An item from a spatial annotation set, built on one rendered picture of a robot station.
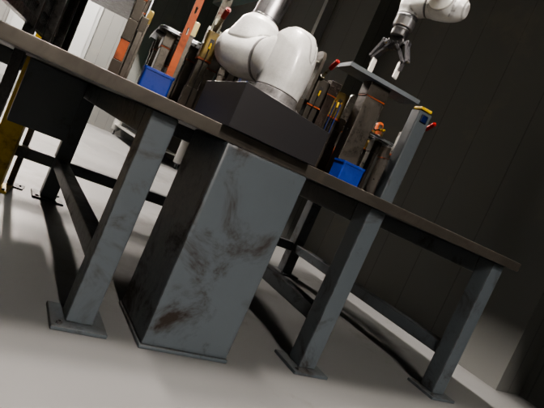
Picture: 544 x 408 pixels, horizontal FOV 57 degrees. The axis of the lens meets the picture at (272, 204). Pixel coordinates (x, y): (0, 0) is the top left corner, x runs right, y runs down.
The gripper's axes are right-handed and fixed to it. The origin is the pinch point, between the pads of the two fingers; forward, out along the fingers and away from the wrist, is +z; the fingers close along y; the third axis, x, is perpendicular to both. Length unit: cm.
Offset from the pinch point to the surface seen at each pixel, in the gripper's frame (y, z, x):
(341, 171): -11.3, 46.2, 12.6
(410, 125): -10.8, 13.9, -19.9
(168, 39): 60, 24, 65
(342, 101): 13.8, 16.0, 0.0
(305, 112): 17.6, 28.1, 15.4
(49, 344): -23, 121, 109
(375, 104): -4.1, 13.7, 0.9
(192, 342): -28, 116, 67
